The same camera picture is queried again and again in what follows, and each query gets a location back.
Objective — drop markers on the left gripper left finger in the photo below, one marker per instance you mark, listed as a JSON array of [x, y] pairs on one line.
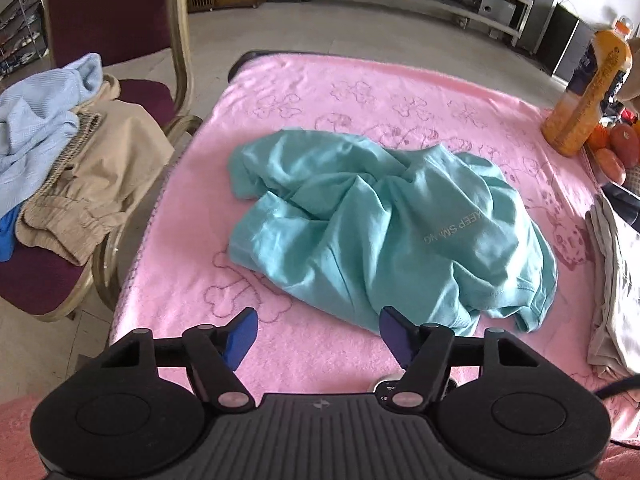
[[214, 354]]

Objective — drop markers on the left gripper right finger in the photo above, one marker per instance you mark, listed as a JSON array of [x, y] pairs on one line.
[[423, 352]]

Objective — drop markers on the teal t-shirt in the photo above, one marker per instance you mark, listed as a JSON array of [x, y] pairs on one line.
[[350, 227]]

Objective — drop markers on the beige folded cloth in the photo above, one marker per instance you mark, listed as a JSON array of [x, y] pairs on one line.
[[617, 289]]

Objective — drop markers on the beige trousers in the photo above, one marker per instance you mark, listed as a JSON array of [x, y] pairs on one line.
[[98, 180]]

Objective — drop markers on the orange juice bottle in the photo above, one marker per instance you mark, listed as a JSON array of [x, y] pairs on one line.
[[599, 75]]

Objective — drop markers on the red orange fruit pile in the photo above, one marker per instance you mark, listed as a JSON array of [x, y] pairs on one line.
[[615, 149]]

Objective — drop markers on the light blue garment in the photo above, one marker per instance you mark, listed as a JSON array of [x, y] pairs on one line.
[[37, 123]]

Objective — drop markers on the dark drawer cabinet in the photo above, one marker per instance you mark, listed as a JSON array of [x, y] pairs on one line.
[[564, 42]]

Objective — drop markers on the maroon gold-framed chair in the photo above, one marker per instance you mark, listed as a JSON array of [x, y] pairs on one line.
[[144, 44]]

